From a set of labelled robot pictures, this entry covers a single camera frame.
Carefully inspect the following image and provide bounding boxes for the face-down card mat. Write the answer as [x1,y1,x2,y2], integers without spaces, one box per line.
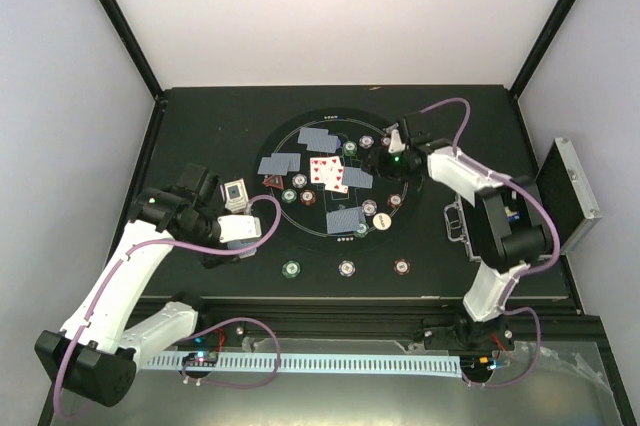
[342,167,373,189]

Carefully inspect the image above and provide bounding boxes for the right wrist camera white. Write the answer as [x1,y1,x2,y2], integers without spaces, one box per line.
[388,129,406,155]

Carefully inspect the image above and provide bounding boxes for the boxed card deck in case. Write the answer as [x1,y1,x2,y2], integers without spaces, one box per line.
[504,201,521,223]

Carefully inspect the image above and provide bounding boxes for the light blue slotted strip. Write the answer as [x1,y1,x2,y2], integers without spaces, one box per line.
[142,351,462,378]

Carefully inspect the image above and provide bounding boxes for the green chip stack source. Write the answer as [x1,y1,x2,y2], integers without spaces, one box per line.
[281,261,301,279]

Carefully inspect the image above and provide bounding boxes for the brown orange chip stack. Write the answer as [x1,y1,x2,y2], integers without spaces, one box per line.
[393,258,411,276]

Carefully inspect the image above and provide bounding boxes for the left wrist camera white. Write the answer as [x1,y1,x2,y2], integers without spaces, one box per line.
[217,215,262,244]

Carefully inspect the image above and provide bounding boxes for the red triangular button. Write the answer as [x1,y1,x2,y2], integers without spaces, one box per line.
[262,175,284,191]

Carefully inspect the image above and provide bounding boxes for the round black poker mat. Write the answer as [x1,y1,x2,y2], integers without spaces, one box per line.
[255,108,421,253]

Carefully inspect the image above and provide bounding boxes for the black aluminium rail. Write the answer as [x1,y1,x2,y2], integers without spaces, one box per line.
[197,295,474,342]

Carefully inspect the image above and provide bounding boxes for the left circuit board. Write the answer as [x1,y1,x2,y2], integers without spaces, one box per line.
[182,351,219,367]

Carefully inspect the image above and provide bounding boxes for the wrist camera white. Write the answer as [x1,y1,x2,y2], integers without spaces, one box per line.
[388,129,406,155]
[217,215,262,244]

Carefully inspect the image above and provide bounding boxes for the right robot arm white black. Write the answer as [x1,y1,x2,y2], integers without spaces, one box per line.
[364,112,560,349]

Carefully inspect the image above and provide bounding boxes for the dealt card bottom player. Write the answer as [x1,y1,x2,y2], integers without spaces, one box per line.
[326,207,365,235]

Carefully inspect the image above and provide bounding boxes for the dealt card player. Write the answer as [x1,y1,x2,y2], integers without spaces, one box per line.
[297,127,329,145]
[326,207,365,235]
[271,152,301,172]

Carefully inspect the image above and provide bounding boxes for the white card box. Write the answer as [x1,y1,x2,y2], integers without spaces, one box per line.
[222,179,249,214]

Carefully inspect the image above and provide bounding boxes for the face-up hearts card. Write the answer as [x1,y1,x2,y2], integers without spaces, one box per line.
[309,156,344,185]
[322,167,349,194]

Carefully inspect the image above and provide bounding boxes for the green chips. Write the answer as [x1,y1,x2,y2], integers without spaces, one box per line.
[353,223,369,238]
[342,141,358,157]
[281,189,297,204]

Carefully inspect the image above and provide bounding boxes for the white dealer button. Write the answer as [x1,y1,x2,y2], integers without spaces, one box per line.
[372,212,392,231]

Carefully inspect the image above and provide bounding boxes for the aluminium poker case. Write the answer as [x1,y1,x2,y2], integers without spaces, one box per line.
[444,137,602,262]

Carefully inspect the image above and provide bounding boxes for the right circuit board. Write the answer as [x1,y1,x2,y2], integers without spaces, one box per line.
[469,356,511,371]

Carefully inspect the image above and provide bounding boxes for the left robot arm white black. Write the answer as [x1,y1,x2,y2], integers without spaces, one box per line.
[34,164,262,415]

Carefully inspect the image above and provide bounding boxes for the circuit board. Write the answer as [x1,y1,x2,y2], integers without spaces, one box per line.
[469,356,511,371]
[182,351,219,367]

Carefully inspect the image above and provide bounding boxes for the dealt card top player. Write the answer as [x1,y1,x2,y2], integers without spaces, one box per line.
[297,127,329,145]

